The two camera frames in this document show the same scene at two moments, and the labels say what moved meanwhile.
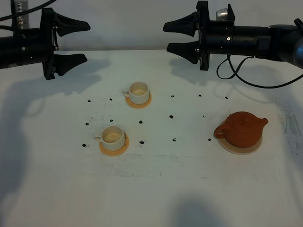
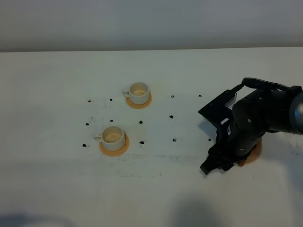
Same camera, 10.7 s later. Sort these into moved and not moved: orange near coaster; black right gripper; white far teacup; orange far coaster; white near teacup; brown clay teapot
Moved: black right gripper; brown clay teapot
Not moved: white near teacup; orange near coaster; white far teacup; orange far coaster
